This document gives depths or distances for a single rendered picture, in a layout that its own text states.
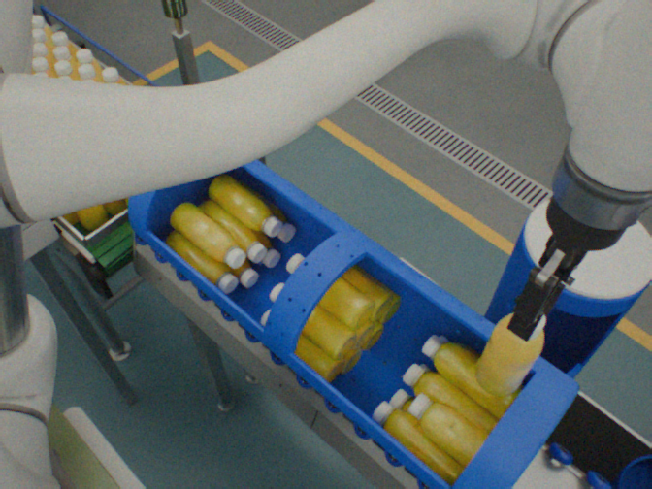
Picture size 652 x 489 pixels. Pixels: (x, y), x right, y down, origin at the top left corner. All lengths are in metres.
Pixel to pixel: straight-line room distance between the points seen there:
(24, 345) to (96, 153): 0.58
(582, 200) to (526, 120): 2.72
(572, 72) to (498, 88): 2.90
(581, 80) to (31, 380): 0.80
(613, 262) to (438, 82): 2.16
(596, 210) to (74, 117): 0.42
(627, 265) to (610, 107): 0.93
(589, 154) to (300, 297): 0.61
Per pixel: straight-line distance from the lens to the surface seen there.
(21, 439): 0.97
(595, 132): 0.53
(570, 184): 0.58
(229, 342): 1.38
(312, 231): 1.31
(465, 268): 2.59
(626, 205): 0.57
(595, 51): 0.52
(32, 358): 0.96
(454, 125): 3.17
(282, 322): 1.05
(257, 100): 0.43
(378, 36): 0.50
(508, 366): 0.85
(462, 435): 1.03
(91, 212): 1.55
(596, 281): 1.37
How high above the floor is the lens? 2.08
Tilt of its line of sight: 53 degrees down
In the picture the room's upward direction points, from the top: straight up
